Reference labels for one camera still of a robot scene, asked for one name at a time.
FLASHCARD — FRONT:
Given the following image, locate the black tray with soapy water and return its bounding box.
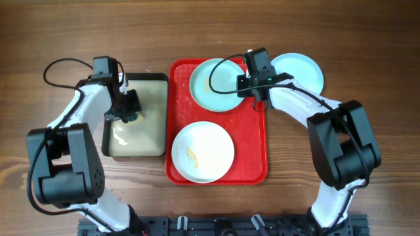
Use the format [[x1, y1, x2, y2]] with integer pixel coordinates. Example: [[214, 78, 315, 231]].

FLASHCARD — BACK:
[[101, 73, 169, 157]]

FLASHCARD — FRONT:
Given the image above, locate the pale green plate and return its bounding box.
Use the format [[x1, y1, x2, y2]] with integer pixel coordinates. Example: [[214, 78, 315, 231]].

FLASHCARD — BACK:
[[190, 58, 244, 112]]

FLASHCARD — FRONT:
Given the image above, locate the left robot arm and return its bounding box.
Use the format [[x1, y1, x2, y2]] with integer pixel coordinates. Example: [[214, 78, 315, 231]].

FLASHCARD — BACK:
[[26, 56, 148, 235]]

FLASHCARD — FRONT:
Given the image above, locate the white plate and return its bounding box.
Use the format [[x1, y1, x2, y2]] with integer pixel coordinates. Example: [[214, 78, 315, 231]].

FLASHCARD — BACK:
[[171, 121, 235, 184]]

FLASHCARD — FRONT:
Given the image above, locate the red plastic tray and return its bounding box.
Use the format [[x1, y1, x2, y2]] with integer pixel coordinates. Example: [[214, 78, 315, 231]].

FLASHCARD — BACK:
[[165, 58, 268, 186]]

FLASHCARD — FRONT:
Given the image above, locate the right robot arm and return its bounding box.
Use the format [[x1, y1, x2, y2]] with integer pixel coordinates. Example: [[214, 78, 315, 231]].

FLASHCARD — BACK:
[[237, 48, 381, 235]]

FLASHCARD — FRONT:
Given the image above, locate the green and yellow sponge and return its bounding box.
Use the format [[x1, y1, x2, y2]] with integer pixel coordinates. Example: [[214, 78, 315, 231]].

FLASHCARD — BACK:
[[126, 112, 144, 125]]

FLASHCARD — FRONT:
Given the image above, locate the light blue plate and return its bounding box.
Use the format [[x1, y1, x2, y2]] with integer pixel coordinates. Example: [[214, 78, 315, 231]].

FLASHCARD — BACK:
[[271, 53, 324, 95]]

